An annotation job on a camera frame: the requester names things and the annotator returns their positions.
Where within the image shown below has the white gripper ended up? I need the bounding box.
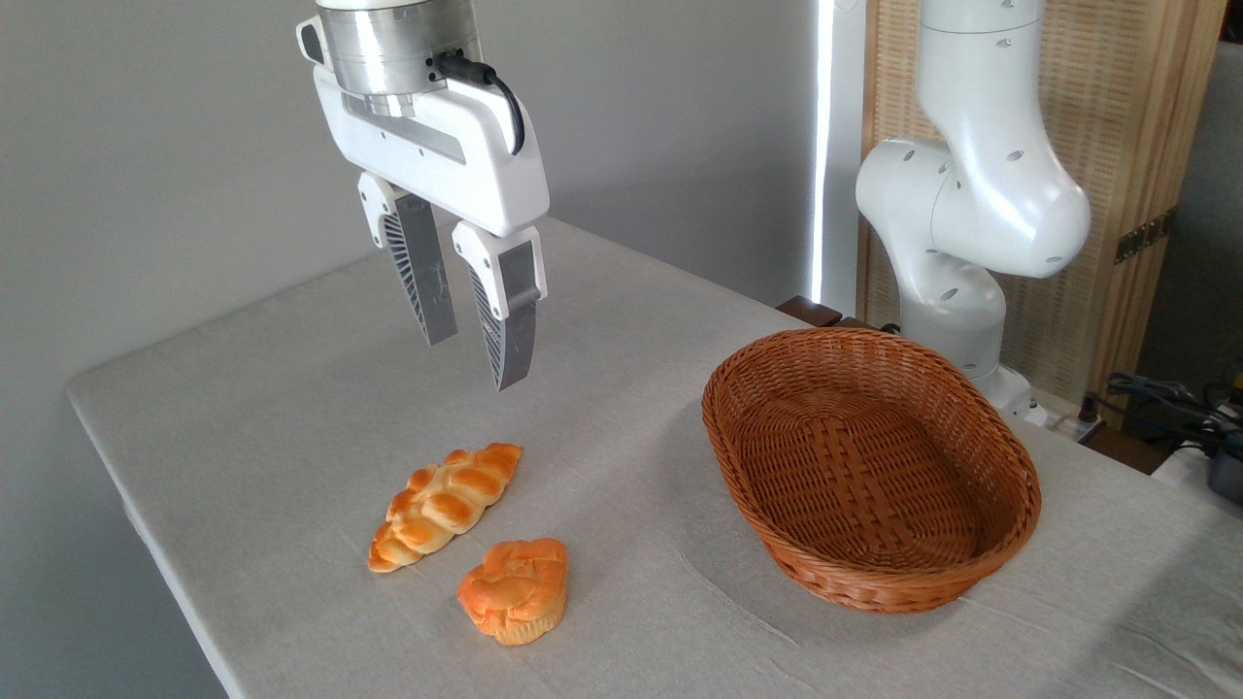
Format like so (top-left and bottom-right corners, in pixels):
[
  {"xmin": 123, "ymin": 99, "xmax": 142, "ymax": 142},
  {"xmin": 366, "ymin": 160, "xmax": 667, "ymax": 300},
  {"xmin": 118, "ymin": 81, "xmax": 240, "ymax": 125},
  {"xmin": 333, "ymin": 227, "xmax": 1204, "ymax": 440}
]
[{"xmin": 312, "ymin": 66, "xmax": 551, "ymax": 392}]

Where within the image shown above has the braided golden bread loaf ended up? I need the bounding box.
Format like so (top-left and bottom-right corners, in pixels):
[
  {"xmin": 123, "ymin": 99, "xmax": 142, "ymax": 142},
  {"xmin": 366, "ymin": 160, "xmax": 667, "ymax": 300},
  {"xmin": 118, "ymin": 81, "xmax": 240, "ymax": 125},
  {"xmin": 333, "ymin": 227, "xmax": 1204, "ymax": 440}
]
[{"xmin": 367, "ymin": 442, "xmax": 524, "ymax": 575}]

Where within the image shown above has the orange muffin shaped bread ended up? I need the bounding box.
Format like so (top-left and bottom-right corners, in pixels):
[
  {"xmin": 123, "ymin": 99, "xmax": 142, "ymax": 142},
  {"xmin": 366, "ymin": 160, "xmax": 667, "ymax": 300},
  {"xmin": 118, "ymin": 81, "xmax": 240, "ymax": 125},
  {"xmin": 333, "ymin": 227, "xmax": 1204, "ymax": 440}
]
[{"xmin": 456, "ymin": 538, "xmax": 569, "ymax": 648}]

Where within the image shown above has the brown woven wicker basket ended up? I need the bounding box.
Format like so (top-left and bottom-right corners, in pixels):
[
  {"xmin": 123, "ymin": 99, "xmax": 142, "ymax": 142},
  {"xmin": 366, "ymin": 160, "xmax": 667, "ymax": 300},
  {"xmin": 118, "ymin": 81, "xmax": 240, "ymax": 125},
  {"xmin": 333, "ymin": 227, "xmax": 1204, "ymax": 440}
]
[{"xmin": 701, "ymin": 326, "xmax": 1043, "ymax": 615}]

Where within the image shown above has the light grey tablecloth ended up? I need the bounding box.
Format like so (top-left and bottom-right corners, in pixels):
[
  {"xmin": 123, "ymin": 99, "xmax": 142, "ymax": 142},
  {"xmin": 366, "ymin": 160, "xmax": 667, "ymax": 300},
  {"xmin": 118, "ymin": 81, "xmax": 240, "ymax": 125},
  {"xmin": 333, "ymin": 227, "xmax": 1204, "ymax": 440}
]
[{"xmin": 66, "ymin": 214, "xmax": 1243, "ymax": 699}]

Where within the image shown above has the dark brown wooden furniture piece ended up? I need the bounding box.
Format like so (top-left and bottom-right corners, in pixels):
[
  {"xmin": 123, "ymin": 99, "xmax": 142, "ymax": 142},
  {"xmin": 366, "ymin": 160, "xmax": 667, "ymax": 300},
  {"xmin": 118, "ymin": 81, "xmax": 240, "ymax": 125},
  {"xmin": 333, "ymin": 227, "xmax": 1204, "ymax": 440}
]
[{"xmin": 776, "ymin": 295, "xmax": 867, "ymax": 330}]

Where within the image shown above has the bamboo folding screen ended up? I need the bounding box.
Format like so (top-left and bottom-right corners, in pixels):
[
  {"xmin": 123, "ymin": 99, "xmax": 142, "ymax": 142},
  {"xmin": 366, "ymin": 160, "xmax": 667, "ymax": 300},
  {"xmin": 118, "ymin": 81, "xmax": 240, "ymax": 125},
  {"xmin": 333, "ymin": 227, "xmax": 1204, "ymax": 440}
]
[{"xmin": 858, "ymin": 0, "xmax": 1230, "ymax": 409}]

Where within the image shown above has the dark metal screen hinge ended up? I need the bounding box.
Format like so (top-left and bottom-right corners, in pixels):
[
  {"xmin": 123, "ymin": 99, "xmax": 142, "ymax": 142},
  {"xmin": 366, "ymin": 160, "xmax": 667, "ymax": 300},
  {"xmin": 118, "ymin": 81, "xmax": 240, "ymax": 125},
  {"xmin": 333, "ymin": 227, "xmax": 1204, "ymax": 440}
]
[{"xmin": 1114, "ymin": 208, "xmax": 1179, "ymax": 266}]

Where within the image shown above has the grey device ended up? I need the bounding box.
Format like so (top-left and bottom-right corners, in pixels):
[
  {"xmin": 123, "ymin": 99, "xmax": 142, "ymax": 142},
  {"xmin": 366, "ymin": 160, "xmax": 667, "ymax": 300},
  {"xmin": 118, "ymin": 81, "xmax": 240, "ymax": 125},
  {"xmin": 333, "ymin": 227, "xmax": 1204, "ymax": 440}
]
[{"xmin": 1206, "ymin": 449, "xmax": 1243, "ymax": 506}]

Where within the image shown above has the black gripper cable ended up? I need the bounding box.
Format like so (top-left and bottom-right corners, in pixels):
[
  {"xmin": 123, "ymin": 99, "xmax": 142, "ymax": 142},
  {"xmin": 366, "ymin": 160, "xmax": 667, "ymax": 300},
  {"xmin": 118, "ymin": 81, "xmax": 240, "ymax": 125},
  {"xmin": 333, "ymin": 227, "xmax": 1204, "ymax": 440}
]
[{"xmin": 431, "ymin": 50, "xmax": 527, "ymax": 157}]

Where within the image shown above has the black cable bundle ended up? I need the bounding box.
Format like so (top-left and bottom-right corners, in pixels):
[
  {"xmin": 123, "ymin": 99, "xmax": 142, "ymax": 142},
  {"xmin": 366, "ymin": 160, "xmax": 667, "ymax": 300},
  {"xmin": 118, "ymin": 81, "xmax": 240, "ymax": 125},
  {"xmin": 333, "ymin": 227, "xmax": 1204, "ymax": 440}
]
[{"xmin": 1105, "ymin": 371, "xmax": 1243, "ymax": 440}]

